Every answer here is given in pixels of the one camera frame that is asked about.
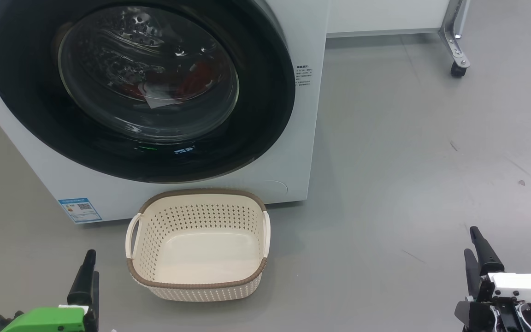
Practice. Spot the white front-load washing machine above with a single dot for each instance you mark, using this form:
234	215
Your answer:
304	138

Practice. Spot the red and white clothing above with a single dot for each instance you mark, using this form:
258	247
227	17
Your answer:
201	76

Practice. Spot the small printed text sticker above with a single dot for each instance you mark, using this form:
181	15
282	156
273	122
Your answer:
303	76

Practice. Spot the black round glass washer door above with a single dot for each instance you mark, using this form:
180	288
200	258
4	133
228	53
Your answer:
26	92

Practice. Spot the cream perforated basket brown rim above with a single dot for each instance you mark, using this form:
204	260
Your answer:
201	258

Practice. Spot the grey metal leg with caster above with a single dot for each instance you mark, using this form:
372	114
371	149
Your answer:
452	41

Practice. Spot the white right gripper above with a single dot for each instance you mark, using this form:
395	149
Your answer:
523	286

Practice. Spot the blue energy label sticker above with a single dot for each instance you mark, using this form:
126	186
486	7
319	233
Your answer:
80	210

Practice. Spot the white partition panel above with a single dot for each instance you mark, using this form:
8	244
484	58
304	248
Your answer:
385	14

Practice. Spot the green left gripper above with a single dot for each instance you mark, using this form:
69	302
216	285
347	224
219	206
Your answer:
49	320

